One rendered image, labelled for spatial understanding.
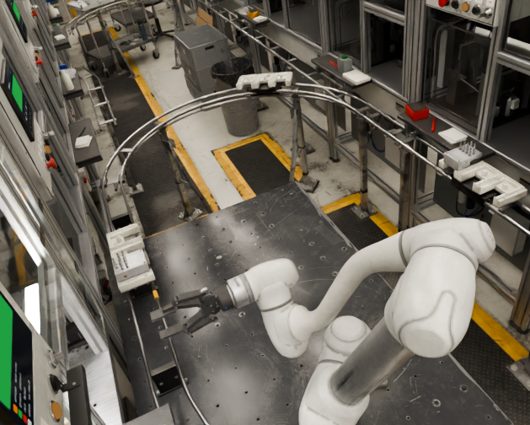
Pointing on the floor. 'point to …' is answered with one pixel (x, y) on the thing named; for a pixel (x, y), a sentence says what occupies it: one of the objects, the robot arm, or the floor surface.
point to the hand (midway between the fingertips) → (164, 323)
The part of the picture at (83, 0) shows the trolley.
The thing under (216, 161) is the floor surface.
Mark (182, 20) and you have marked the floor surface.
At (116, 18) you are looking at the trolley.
